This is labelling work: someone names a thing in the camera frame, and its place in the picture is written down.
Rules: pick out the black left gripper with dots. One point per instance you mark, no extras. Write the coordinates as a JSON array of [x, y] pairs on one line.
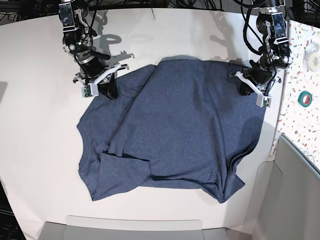
[[262, 74]]

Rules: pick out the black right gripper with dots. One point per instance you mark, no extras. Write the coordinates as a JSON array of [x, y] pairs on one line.
[[92, 64]]

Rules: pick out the dark blue printed t-shirt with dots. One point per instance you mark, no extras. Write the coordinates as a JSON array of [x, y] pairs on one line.
[[163, 130]]

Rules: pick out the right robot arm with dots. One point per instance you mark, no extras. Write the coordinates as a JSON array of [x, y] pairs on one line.
[[78, 34]]

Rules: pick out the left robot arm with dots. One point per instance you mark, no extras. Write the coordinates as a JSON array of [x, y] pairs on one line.
[[274, 51]]

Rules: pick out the green tape roll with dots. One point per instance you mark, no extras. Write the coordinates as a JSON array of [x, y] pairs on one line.
[[305, 99]]

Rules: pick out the terrazzo patterned side table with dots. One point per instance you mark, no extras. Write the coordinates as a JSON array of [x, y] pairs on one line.
[[300, 124]]

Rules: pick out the clear tape dispenser roll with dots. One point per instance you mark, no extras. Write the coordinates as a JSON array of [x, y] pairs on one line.
[[311, 57]]

